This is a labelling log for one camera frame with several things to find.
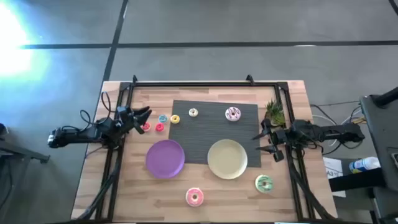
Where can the large green donut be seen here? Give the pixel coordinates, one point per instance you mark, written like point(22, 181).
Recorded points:
point(259, 183)

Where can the dark grey office chair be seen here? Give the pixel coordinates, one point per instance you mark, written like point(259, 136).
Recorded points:
point(382, 130)

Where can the small green potted plant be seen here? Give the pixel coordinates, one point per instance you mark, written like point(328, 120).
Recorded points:
point(275, 113)

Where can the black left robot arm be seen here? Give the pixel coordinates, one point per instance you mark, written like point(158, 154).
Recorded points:
point(77, 134)

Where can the white paper sheet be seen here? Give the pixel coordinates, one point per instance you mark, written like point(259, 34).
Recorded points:
point(334, 174)

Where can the small blue donut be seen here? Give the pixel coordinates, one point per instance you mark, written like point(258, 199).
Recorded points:
point(160, 119)

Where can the small yellow donut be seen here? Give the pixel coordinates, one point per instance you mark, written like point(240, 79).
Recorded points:
point(172, 119)

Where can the white spray bottle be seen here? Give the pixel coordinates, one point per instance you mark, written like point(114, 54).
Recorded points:
point(363, 164)

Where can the small red donut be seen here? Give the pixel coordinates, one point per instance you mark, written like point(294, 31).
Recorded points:
point(147, 127)

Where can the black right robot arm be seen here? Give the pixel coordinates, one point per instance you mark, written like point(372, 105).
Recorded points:
point(329, 132)

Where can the small white donut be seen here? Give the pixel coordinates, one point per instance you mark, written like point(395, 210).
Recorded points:
point(191, 112)

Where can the purple plate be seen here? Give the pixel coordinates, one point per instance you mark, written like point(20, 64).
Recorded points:
point(164, 159)

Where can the large pink white-striped donut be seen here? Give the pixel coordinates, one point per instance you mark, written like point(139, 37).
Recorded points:
point(229, 114)

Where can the pale yellow plate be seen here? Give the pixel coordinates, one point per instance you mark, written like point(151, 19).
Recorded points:
point(227, 159)

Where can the dark grey woven placemat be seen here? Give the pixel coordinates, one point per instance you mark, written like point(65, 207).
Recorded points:
point(211, 130)

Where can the small pink donut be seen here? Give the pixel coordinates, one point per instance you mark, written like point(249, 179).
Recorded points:
point(157, 127)

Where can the black metal table frame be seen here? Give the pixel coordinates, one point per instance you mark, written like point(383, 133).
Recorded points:
point(202, 84)

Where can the black stand leg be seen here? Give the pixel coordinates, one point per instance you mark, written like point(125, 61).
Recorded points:
point(21, 154)

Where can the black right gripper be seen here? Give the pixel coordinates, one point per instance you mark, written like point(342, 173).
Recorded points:
point(281, 137)

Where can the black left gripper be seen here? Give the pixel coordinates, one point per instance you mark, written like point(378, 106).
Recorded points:
point(125, 118)

